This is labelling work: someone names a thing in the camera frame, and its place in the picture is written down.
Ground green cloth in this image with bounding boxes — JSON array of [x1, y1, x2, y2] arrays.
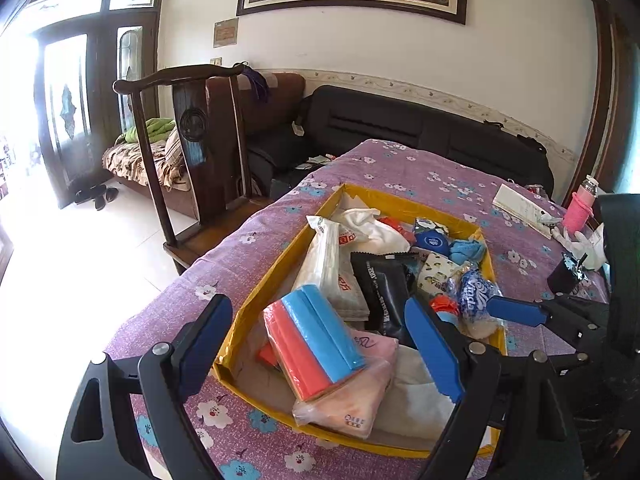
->
[[122, 117, 176, 145]]

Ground pink thermos bottle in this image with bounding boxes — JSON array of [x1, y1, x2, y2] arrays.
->
[[562, 175, 601, 235]]

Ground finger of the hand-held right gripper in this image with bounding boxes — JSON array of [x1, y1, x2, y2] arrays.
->
[[487, 296, 608, 341], [550, 345, 598, 377]]

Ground clear white packet red label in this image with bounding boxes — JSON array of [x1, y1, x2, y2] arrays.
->
[[291, 215, 371, 323]]

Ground black sofa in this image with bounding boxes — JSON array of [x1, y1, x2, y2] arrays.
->
[[247, 85, 556, 198]]

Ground wooden window frame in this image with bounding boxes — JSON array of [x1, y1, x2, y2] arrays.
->
[[562, 0, 631, 211]]

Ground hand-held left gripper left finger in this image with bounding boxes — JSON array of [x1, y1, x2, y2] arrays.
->
[[55, 294, 234, 480]]

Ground brown patterned blanket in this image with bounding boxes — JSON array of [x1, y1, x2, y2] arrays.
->
[[102, 125, 201, 221]]

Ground black electric motor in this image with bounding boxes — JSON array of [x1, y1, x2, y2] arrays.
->
[[546, 251, 596, 296]]

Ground purple flowered tablecloth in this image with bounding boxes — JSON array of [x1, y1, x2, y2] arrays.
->
[[102, 139, 616, 480]]

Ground yellow taped cardboard box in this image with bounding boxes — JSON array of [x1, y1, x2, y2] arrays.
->
[[212, 183, 508, 460]]

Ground blue and red soft bundle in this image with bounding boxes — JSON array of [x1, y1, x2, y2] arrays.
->
[[430, 267, 505, 341]]

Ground white papers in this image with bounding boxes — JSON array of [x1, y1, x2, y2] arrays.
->
[[295, 155, 336, 171]]

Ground small wall plaque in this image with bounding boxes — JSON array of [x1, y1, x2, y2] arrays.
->
[[213, 16, 240, 48]]

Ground dark wooden chair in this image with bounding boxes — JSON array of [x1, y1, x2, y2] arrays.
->
[[112, 62, 273, 276]]

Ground purple cloth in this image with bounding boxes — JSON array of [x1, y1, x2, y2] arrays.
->
[[240, 62, 273, 106]]

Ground pale white tissue pack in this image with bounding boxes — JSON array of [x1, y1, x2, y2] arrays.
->
[[292, 355, 396, 441]]

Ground blue white flowered tissue pack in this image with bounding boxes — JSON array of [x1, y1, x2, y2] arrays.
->
[[412, 217, 451, 251]]

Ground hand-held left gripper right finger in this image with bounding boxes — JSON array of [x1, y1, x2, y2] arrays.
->
[[404, 296, 586, 480]]

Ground white paper booklet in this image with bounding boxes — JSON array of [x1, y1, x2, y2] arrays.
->
[[492, 183, 556, 233]]

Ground white plastic bag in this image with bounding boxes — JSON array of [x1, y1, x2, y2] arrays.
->
[[390, 345, 468, 441]]

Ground brown armchair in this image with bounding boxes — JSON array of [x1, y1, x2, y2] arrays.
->
[[205, 72, 307, 196]]

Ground blue towel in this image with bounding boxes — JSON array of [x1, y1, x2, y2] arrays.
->
[[447, 237, 488, 266]]

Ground lemon print tissue pack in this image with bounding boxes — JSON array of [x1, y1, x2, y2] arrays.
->
[[416, 252, 466, 301]]

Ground red and blue cloth pack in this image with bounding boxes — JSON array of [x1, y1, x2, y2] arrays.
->
[[262, 284, 368, 403]]

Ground white towel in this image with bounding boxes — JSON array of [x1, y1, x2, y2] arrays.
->
[[332, 207, 412, 256]]

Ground dark slipper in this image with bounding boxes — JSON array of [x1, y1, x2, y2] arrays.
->
[[94, 187, 121, 211], [74, 184, 108, 206]]

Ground black bag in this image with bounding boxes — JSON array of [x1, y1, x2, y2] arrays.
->
[[515, 132, 548, 153]]

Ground white work glove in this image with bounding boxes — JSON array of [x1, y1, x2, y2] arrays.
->
[[552, 225, 593, 256]]

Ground white plastic jar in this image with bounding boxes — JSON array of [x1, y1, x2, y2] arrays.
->
[[582, 222, 608, 271]]

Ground black tissue packet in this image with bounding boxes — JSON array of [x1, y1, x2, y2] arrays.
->
[[350, 251, 421, 348]]

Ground dark wooden glass door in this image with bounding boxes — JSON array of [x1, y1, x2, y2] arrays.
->
[[20, 0, 168, 211]]

